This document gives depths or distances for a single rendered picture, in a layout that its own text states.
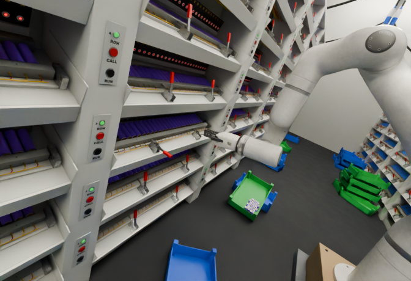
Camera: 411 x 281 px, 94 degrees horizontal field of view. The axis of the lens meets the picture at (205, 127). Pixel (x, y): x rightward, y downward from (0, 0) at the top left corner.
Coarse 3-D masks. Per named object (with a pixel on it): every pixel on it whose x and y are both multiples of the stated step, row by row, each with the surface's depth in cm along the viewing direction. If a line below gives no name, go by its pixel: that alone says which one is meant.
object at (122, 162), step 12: (204, 120) 104; (168, 144) 75; (180, 144) 80; (192, 144) 87; (120, 156) 58; (132, 156) 60; (144, 156) 64; (156, 156) 68; (120, 168) 56; (132, 168) 62
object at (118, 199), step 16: (160, 160) 89; (176, 160) 95; (192, 160) 106; (208, 160) 108; (128, 176) 74; (144, 176) 72; (160, 176) 85; (176, 176) 91; (112, 192) 67; (128, 192) 71; (144, 192) 73; (112, 208) 64; (128, 208) 70
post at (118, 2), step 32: (96, 0) 33; (128, 0) 37; (64, 32) 39; (96, 32) 35; (128, 32) 40; (96, 64) 37; (128, 64) 43; (96, 96) 40; (64, 128) 44; (96, 160) 47; (96, 224) 58; (64, 256) 53
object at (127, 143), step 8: (184, 128) 86; (192, 128) 91; (200, 128) 99; (144, 136) 67; (152, 136) 69; (160, 136) 73; (168, 136) 77; (120, 144) 58; (128, 144) 61; (136, 144) 64
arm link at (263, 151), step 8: (248, 144) 74; (256, 144) 73; (264, 144) 72; (272, 144) 72; (248, 152) 74; (256, 152) 72; (264, 152) 71; (272, 152) 70; (280, 152) 70; (256, 160) 74; (264, 160) 71; (272, 160) 69
